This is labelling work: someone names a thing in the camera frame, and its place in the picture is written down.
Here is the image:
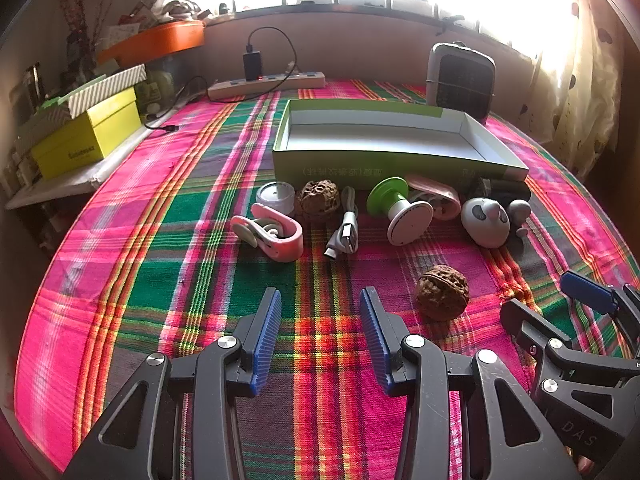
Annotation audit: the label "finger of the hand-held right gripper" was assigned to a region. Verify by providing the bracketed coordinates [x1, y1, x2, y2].
[500, 299, 640, 421]
[561, 270, 640, 359]

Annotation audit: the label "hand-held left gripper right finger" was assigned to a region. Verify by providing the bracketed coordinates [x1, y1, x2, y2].
[360, 286, 576, 480]

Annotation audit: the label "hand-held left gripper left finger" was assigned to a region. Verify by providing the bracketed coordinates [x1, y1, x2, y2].
[62, 287, 283, 480]

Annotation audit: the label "wrinkled brown walnut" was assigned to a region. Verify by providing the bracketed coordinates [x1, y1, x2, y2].
[295, 179, 342, 220]
[416, 265, 471, 320]

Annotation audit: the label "pink plastic clip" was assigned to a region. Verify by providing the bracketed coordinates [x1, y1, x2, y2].
[406, 172, 462, 221]
[231, 203, 304, 262]

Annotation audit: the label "white panda-shaped gadget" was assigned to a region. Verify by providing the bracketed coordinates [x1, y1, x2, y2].
[460, 197, 512, 248]

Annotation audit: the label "small white knob hook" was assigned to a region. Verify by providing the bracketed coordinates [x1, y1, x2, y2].
[507, 199, 533, 240]

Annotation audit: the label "grey usb cable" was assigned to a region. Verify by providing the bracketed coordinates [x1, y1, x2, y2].
[324, 186, 361, 261]

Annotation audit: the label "green white spool holder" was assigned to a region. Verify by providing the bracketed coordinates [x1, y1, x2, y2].
[366, 176, 435, 247]

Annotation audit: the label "black power bank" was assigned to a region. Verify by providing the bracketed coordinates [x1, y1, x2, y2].
[467, 176, 532, 202]

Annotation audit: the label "white round container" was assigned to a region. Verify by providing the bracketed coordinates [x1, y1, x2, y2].
[256, 181, 297, 216]

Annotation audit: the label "green cardboard box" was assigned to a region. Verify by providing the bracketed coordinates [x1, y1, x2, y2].
[271, 99, 530, 188]

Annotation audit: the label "pink green plaid cloth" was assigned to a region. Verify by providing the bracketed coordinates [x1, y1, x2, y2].
[15, 77, 640, 480]

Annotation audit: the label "spotted cream curtain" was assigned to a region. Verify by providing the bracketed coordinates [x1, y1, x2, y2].
[520, 0, 631, 171]

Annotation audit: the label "grey space heater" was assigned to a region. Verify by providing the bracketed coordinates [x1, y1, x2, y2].
[426, 41, 497, 122]

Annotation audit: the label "white shelf board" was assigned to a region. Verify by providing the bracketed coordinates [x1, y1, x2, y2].
[5, 125, 151, 211]

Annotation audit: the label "beige power strip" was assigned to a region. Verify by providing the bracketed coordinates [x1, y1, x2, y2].
[207, 71, 327, 101]

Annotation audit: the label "yellow box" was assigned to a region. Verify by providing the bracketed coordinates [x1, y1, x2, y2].
[31, 87, 142, 181]

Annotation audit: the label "striped white box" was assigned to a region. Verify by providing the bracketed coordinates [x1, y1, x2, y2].
[40, 63, 147, 121]

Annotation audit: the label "orange tray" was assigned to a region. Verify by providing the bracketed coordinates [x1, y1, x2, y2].
[97, 20, 207, 66]

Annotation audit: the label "dried red branches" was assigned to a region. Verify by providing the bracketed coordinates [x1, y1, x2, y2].
[57, 0, 103, 61]

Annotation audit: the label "black charging cable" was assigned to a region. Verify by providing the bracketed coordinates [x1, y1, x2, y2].
[144, 26, 301, 135]

